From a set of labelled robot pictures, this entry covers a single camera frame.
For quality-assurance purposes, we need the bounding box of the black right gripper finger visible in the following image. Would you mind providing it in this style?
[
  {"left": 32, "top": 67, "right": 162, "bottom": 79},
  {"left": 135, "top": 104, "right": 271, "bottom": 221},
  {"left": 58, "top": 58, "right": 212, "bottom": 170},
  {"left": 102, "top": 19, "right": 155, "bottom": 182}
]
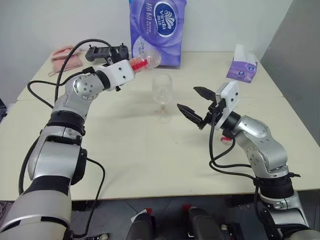
[
  {"left": 193, "top": 86, "right": 216, "bottom": 102},
  {"left": 176, "top": 103, "right": 203, "bottom": 126}
]

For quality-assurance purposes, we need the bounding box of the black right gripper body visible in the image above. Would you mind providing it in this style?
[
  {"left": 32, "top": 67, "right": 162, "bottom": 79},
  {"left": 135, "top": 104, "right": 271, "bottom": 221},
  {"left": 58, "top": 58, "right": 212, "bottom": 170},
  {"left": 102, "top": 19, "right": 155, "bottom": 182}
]
[{"left": 198, "top": 92, "right": 227, "bottom": 131}]

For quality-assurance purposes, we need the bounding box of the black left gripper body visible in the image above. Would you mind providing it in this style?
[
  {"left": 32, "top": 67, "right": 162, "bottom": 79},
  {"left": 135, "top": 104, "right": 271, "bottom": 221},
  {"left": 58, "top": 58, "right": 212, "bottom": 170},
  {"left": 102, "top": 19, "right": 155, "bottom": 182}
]
[{"left": 107, "top": 46, "right": 121, "bottom": 67}]

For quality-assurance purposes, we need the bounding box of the clear plastic cup red liquid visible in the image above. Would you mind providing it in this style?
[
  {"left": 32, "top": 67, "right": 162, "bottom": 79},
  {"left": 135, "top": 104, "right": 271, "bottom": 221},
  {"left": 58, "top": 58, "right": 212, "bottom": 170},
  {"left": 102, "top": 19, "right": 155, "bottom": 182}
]
[{"left": 129, "top": 49, "right": 162, "bottom": 74}]

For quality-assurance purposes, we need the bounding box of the clear wine glass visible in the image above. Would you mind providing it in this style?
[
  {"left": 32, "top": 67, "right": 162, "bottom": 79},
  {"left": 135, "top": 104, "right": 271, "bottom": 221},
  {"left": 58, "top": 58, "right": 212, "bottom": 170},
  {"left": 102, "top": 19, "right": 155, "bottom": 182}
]
[{"left": 151, "top": 73, "right": 174, "bottom": 124}]

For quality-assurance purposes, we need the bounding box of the pink folded towel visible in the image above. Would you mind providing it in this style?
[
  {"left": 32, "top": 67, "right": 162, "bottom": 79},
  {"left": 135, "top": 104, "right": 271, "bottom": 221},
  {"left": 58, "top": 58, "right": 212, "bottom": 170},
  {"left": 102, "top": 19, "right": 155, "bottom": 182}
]
[{"left": 47, "top": 44, "right": 84, "bottom": 77}]

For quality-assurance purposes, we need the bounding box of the small purple tissue box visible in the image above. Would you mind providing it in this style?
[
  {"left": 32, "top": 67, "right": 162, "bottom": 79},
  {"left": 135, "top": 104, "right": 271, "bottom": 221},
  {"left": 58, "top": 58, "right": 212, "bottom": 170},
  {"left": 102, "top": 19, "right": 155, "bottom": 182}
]
[{"left": 225, "top": 44, "right": 259, "bottom": 84}]

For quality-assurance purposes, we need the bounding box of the large purple tissue pack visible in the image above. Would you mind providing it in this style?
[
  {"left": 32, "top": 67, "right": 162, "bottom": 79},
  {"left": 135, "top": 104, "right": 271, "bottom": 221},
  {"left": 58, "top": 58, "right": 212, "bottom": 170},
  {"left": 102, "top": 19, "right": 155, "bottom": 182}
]
[{"left": 129, "top": 0, "right": 188, "bottom": 68}]

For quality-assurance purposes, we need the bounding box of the grey partition panel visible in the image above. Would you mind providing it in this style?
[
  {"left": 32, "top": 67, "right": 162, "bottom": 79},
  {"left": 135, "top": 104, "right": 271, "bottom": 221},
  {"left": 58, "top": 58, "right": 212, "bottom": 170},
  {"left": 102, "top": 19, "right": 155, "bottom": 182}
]
[{"left": 258, "top": 0, "right": 320, "bottom": 149}]

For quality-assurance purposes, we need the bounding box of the dark rounded shape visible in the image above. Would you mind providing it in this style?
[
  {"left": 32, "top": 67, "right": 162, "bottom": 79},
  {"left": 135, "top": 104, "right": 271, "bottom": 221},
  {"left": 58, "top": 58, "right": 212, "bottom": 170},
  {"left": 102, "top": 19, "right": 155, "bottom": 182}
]
[
  {"left": 126, "top": 207, "right": 158, "bottom": 240},
  {"left": 181, "top": 203, "right": 227, "bottom": 240}
]

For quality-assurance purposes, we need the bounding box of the dark blue crate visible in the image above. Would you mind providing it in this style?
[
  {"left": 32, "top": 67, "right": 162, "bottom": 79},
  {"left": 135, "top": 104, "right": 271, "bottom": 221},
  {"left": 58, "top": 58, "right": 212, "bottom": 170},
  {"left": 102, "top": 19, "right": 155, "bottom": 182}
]
[{"left": 0, "top": 96, "right": 9, "bottom": 126}]

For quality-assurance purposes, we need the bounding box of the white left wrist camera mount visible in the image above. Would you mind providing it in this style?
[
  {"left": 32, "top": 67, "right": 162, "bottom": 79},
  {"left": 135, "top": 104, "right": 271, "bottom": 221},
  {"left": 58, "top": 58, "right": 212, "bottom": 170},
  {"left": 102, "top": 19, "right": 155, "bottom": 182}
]
[{"left": 102, "top": 59, "right": 136, "bottom": 90}]

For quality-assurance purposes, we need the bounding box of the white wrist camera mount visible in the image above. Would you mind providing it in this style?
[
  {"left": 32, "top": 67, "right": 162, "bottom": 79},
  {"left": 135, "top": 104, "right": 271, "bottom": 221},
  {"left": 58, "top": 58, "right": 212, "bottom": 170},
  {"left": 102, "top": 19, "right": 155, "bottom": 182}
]
[
  {"left": 102, "top": 59, "right": 136, "bottom": 90},
  {"left": 215, "top": 80, "right": 241, "bottom": 132}
]

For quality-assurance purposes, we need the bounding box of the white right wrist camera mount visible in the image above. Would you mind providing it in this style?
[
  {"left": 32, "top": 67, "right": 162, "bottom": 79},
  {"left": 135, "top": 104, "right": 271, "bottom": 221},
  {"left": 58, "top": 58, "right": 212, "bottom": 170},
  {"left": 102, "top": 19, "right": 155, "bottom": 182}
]
[{"left": 215, "top": 80, "right": 241, "bottom": 132}]

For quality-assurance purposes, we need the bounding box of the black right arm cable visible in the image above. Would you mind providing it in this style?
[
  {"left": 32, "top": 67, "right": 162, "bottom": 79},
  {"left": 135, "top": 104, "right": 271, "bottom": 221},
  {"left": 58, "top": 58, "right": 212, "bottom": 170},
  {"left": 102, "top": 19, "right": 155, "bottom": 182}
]
[{"left": 208, "top": 104, "right": 302, "bottom": 240}]

